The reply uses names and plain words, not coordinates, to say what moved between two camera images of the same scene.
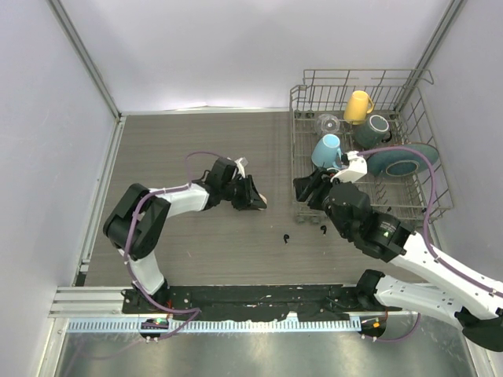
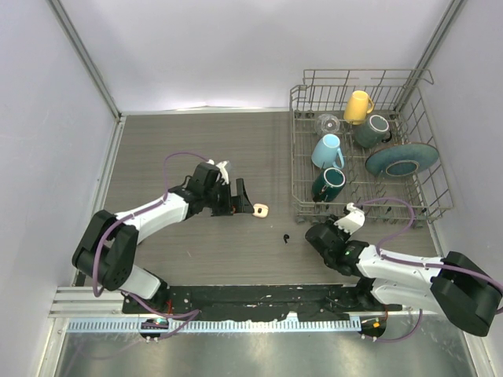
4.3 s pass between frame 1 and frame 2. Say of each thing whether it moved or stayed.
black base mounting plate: stayed
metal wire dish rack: stayed
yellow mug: stayed
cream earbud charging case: moved
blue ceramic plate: stayed
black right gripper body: moved
